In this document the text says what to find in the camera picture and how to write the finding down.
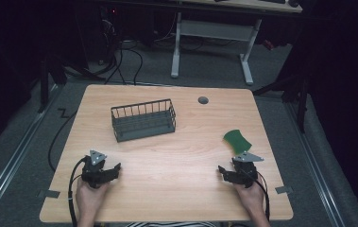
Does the person's left hand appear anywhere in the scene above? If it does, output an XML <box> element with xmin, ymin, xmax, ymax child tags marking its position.
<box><xmin>75</xmin><ymin>180</ymin><xmax>111</xmax><ymax>219</ymax></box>

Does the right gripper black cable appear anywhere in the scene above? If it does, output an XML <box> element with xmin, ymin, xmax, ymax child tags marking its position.
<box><xmin>255</xmin><ymin>170</ymin><xmax>271</xmax><ymax>222</ymax></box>

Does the black computer tower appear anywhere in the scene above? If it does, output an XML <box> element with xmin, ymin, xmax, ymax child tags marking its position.
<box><xmin>99</xmin><ymin>4</ymin><xmax>123</xmax><ymax>48</ymax></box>

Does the dark grey wire basket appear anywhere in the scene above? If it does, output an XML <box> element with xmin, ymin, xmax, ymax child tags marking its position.
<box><xmin>110</xmin><ymin>98</ymin><xmax>178</xmax><ymax>143</ymax></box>

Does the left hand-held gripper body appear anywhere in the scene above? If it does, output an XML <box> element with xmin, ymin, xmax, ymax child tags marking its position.
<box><xmin>80</xmin><ymin>149</ymin><xmax>109</xmax><ymax>189</ymax></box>

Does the person's striped clothing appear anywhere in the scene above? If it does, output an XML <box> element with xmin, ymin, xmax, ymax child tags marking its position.
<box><xmin>125</xmin><ymin>220</ymin><xmax>219</xmax><ymax>227</ymax></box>

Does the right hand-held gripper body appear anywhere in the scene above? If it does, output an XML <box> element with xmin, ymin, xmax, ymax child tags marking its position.
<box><xmin>231</xmin><ymin>151</ymin><xmax>265</xmax><ymax>189</ymax></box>

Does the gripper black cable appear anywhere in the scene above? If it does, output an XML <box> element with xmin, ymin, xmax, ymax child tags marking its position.
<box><xmin>255</xmin><ymin>170</ymin><xmax>271</xmax><ymax>222</ymax></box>
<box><xmin>67</xmin><ymin>157</ymin><xmax>88</xmax><ymax>227</ymax></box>

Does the white-legged wooden desk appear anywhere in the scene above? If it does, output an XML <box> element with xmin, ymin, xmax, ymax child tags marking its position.
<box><xmin>170</xmin><ymin>0</ymin><xmax>303</xmax><ymax>87</ymax></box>

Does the grey tape strip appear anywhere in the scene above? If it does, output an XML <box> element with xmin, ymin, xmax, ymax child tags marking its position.
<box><xmin>37</xmin><ymin>189</ymin><xmax>61</xmax><ymax>200</ymax></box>
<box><xmin>274</xmin><ymin>185</ymin><xmax>294</xmax><ymax>195</ymax></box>

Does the green sponge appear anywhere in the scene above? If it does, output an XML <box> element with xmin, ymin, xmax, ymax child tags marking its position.
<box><xmin>222</xmin><ymin>129</ymin><xmax>253</xmax><ymax>156</ymax></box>

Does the black metal stand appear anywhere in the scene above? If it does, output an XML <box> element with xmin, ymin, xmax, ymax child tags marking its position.
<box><xmin>37</xmin><ymin>51</ymin><xmax>105</xmax><ymax>114</ymax></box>
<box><xmin>251</xmin><ymin>70</ymin><xmax>311</xmax><ymax>134</ymax></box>

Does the bundle of black cables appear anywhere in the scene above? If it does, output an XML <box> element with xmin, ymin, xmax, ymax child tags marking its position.
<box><xmin>103</xmin><ymin>39</ymin><xmax>145</xmax><ymax>86</ymax></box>

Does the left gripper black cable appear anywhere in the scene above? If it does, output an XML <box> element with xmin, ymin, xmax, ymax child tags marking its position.
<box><xmin>67</xmin><ymin>157</ymin><xmax>88</xmax><ymax>227</ymax></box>

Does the black floor cable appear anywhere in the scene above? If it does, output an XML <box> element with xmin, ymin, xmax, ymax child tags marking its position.
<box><xmin>47</xmin><ymin>108</ymin><xmax>79</xmax><ymax>173</ymax></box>

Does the person's right hand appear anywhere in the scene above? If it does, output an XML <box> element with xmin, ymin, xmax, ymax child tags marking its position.
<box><xmin>232</xmin><ymin>179</ymin><xmax>266</xmax><ymax>217</ymax></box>

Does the metal floor rail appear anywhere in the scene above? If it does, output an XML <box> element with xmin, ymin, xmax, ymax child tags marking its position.
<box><xmin>284</xmin><ymin>100</ymin><xmax>347</xmax><ymax>227</ymax></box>
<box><xmin>0</xmin><ymin>83</ymin><xmax>62</xmax><ymax>226</ymax></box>

